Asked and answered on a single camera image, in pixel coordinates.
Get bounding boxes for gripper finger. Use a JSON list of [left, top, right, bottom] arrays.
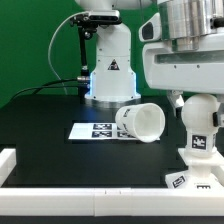
[[167, 90, 184, 118], [213, 101, 224, 127]]

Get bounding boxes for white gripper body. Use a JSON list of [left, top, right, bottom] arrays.
[[142, 33, 224, 94]]

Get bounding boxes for white lamp bulb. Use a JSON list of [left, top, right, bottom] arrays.
[[181, 94, 220, 157]]

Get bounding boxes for white lamp base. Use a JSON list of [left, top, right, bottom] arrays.
[[165, 148, 224, 190]]

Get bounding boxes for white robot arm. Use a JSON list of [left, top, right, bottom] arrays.
[[75, 0, 224, 127]]

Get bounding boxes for white lamp shade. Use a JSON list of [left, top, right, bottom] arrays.
[[115, 103, 165, 143]]

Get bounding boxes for white marker sheet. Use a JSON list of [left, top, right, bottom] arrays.
[[69, 123, 134, 140]]

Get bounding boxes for white frame right bar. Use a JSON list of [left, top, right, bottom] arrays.
[[215, 166, 224, 186]]

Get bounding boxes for white frame bar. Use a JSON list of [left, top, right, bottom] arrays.
[[215, 166, 224, 186], [0, 148, 17, 187], [0, 188, 224, 216]]

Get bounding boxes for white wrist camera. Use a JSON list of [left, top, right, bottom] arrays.
[[139, 13, 162, 42]]

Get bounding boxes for black camera on stand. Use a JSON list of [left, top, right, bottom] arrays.
[[70, 10, 122, 97]]

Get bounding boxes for black cables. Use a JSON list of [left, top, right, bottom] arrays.
[[9, 78, 88, 101]]

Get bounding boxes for grey cable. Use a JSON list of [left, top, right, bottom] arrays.
[[47, 12, 88, 96]]

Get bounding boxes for white frame front bar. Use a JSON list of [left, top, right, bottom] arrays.
[[0, 188, 224, 216]]

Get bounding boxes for white frame left bar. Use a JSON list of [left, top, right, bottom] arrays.
[[0, 148, 17, 187]]

